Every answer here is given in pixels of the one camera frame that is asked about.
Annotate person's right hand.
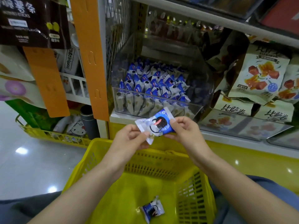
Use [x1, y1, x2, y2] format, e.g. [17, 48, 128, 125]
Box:
[164, 116, 214, 168]

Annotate person's left hand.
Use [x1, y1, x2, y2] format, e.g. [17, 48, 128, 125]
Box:
[105, 124, 151, 175]

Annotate yellow plastic shopping basket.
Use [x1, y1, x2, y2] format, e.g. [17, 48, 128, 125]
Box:
[63, 138, 218, 224]

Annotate pile of blue snack packets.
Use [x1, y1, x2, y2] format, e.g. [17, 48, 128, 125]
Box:
[114, 58, 192, 119]

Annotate person's right forearm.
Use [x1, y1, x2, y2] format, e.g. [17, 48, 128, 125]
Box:
[198, 154, 299, 224]

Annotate person's left forearm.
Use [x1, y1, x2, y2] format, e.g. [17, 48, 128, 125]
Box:
[28, 162, 123, 224]

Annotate store shelf with yellow base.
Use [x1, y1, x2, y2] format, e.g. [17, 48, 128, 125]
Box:
[70, 0, 299, 194]

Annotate yellow floor basket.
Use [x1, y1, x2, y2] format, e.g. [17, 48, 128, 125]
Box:
[15, 114, 92, 147]

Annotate green snack bags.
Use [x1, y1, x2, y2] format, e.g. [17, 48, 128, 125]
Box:
[6, 99, 61, 130]

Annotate purple white snack bag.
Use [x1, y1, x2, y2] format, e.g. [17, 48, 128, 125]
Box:
[0, 74, 46, 109]
[0, 44, 36, 82]

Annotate dark grey cylinder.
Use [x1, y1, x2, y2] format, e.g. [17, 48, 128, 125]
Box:
[80, 105, 100, 139]

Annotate clear plastic bin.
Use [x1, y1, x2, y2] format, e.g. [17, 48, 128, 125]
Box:
[198, 107, 295, 140]
[111, 32, 216, 120]

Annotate white cartoon print packet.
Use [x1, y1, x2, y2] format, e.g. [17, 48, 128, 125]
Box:
[55, 116, 88, 137]

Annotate row of fruit print bags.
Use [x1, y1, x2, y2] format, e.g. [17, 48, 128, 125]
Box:
[198, 42, 299, 147]

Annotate orange hanging strip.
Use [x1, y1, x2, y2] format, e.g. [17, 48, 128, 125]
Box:
[23, 46, 71, 118]

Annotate white card packet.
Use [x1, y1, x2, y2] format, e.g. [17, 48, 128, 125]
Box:
[63, 46, 81, 75]

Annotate row of small brown packets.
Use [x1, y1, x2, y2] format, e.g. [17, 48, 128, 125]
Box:
[149, 9, 220, 45]

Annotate grey trousers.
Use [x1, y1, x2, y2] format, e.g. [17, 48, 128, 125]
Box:
[0, 175, 299, 224]

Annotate red price sign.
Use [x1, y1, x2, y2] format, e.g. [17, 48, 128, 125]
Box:
[262, 0, 299, 35]

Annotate black potato stick bag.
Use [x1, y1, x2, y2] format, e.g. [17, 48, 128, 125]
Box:
[0, 0, 72, 49]

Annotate white wire rack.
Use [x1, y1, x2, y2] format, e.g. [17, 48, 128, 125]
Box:
[61, 72, 92, 105]

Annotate orange shelf post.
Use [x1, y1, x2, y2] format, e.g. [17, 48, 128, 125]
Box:
[70, 0, 110, 122]

